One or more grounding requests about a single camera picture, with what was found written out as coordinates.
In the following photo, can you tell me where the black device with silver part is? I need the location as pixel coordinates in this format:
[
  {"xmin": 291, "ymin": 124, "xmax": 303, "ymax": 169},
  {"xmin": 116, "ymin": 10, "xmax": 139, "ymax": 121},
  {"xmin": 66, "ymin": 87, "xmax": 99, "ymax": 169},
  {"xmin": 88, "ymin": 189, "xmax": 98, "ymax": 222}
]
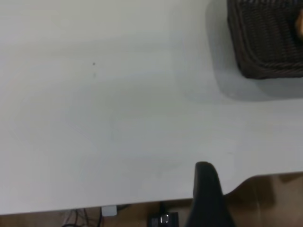
[{"xmin": 147, "ymin": 211, "xmax": 179, "ymax": 227}]

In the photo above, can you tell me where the dark brown woven basket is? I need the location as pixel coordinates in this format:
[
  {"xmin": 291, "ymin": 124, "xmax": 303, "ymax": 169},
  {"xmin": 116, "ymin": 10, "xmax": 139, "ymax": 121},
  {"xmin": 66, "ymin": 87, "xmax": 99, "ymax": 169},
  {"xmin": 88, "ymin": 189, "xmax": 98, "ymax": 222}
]
[{"xmin": 226, "ymin": 0, "xmax": 303, "ymax": 80}]

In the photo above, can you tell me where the bundle of thin cables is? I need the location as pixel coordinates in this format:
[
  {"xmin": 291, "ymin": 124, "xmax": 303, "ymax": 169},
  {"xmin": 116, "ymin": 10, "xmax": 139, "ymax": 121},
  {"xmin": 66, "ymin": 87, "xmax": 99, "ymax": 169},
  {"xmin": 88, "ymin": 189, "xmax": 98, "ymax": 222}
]
[{"xmin": 61, "ymin": 208, "xmax": 103, "ymax": 227}]

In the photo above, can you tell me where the small white box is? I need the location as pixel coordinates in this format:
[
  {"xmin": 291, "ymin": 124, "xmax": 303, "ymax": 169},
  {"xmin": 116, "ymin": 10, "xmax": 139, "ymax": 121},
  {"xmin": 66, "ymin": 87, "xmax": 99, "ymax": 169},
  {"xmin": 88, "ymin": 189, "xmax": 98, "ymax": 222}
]
[{"xmin": 101, "ymin": 205, "xmax": 118, "ymax": 217}]

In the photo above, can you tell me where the long ridged bread roll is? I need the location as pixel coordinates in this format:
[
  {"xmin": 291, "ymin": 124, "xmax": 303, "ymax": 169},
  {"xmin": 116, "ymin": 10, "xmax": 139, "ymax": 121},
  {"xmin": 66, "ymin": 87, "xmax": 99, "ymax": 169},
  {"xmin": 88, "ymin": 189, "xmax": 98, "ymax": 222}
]
[{"xmin": 294, "ymin": 10, "xmax": 303, "ymax": 39}]

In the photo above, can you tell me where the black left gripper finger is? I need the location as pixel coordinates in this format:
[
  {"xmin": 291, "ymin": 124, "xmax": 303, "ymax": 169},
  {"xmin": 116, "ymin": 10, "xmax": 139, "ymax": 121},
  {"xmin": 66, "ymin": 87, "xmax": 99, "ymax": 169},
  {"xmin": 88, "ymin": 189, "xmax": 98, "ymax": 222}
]
[{"xmin": 184, "ymin": 161, "xmax": 238, "ymax": 227}]

